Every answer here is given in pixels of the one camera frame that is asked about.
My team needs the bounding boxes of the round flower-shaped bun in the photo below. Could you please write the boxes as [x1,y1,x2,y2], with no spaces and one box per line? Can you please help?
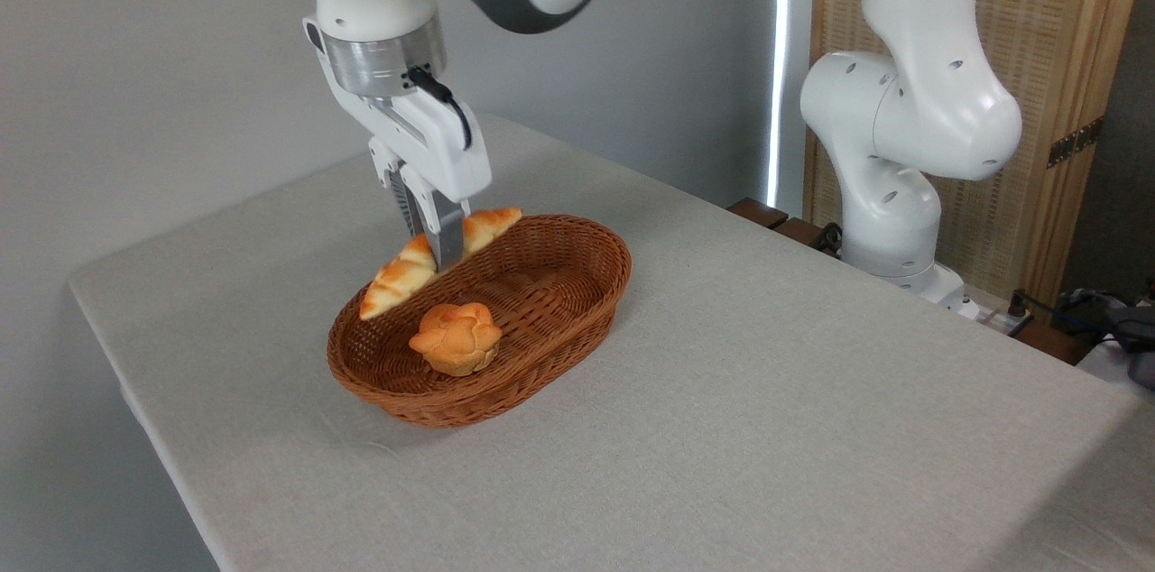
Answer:
[408,301,504,377]

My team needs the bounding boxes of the dark brown wooden slat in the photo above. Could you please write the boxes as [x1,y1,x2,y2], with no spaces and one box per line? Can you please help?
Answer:
[774,217,842,259]
[727,198,789,230]
[1012,321,1097,365]

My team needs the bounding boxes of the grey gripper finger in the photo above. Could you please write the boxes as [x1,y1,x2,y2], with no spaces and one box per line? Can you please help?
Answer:
[400,164,472,272]
[367,137,425,239]

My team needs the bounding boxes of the long braided bread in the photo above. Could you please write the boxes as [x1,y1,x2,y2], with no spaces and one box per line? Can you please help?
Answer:
[359,208,524,321]

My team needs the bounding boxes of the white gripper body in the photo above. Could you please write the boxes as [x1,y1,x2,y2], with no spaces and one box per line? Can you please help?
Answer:
[302,15,494,203]

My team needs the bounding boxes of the grey linen tablecloth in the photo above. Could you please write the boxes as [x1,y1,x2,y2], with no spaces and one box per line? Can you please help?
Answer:
[69,112,1155,572]

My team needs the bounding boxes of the dark grey bag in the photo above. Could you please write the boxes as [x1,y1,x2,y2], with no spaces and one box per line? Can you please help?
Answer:
[1056,288,1155,390]

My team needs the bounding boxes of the white power strip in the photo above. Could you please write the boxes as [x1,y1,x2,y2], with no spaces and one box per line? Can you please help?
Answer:
[956,297,1035,338]

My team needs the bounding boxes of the dark metal screen hinge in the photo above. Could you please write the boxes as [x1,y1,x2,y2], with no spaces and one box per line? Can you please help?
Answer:
[1047,116,1104,169]

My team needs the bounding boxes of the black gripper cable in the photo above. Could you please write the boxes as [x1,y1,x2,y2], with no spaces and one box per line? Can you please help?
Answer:
[404,67,474,151]

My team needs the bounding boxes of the black power cable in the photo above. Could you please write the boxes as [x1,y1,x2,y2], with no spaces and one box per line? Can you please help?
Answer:
[1007,288,1155,331]

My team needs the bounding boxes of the brown oval wicker basket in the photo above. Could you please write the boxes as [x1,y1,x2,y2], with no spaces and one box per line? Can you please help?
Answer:
[327,214,633,429]

